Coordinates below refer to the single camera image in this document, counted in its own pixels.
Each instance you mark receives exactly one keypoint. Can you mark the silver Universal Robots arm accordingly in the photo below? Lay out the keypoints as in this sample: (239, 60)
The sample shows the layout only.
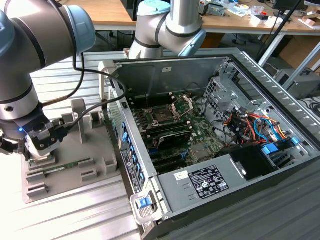
(37, 32)

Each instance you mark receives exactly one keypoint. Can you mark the black RAM slot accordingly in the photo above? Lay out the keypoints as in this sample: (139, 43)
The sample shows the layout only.
(170, 130)
(165, 126)
(155, 97)
(155, 103)

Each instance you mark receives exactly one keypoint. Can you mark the CPU socket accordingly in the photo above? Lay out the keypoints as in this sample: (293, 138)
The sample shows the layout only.
(163, 117)

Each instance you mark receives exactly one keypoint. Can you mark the black expansion slot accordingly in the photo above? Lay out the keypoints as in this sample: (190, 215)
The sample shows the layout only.
(170, 155)
(170, 166)

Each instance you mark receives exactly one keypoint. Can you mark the green RAM stick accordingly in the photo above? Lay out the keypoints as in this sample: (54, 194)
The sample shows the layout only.
(62, 167)

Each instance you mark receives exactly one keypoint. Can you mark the grey plastic parts rack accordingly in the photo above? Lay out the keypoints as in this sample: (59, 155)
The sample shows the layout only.
(75, 150)

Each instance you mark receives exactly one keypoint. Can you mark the open grey PC case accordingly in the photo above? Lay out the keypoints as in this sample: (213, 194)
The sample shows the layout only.
(150, 75)

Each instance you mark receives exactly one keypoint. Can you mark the blue case latch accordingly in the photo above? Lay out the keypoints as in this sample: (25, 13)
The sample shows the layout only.
(145, 203)

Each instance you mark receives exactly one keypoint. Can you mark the black graphics card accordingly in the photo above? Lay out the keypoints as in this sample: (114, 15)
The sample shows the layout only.
(175, 138)

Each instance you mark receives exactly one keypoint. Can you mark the black computer tower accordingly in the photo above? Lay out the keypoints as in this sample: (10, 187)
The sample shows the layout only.
(128, 10)

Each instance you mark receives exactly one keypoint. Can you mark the grey power supply unit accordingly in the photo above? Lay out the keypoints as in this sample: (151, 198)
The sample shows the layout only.
(175, 197)

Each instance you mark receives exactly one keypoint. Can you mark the silver chipset heatsink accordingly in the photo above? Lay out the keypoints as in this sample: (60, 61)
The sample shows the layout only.
(198, 151)

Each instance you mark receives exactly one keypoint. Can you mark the green motherboard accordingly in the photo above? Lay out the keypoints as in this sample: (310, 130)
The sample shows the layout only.
(200, 127)

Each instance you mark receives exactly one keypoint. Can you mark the silver metal drive cage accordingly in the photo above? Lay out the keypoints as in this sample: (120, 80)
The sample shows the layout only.
(221, 96)

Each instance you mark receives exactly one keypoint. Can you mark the silver optical drive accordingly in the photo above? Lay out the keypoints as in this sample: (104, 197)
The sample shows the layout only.
(216, 10)

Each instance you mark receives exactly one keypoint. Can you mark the white papers pile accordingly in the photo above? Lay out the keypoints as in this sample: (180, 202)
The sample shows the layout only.
(237, 10)

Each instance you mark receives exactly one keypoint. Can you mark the blue disk carrier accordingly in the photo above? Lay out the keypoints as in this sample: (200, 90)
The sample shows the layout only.
(270, 149)

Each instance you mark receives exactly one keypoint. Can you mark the blue plastic tab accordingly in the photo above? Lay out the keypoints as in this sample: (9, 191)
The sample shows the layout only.
(295, 141)

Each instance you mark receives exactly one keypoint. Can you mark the black tripod pole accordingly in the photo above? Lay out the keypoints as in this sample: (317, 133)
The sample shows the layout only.
(279, 28)

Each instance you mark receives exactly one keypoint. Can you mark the grey computer box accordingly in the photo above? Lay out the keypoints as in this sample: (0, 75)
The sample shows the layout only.
(300, 83)

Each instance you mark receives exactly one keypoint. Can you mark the black monitor stand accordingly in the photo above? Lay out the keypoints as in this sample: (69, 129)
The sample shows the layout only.
(281, 6)

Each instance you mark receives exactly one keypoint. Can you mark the wooden desk white legs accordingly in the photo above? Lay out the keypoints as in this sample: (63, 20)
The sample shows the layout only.
(295, 27)

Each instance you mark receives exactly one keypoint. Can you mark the brown cardboard box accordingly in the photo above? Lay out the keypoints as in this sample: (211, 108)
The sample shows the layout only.
(302, 50)

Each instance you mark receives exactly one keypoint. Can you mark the small cardboard piece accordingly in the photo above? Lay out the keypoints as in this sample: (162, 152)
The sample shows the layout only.
(310, 23)

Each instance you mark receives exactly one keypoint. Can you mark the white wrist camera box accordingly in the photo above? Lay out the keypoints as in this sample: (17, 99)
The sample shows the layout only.
(46, 152)

